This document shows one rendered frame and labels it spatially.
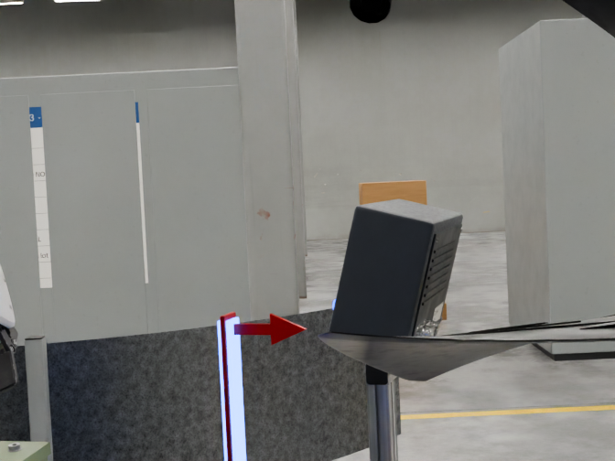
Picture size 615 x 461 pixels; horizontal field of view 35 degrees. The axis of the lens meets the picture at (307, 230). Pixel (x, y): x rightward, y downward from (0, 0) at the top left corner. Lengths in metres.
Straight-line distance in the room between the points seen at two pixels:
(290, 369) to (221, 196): 4.12
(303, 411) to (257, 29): 2.69
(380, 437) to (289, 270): 3.59
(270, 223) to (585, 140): 2.65
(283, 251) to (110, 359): 2.61
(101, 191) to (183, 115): 0.74
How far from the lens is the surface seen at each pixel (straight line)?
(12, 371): 1.07
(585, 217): 6.77
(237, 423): 0.78
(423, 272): 1.31
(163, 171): 6.63
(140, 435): 2.39
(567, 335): 0.66
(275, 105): 4.86
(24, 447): 1.04
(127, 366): 2.35
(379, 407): 1.30
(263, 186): 4.85
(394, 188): 8.65
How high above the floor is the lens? 1.29
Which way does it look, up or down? 3 degrees down
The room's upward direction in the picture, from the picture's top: 3 degrees counter-clockwise
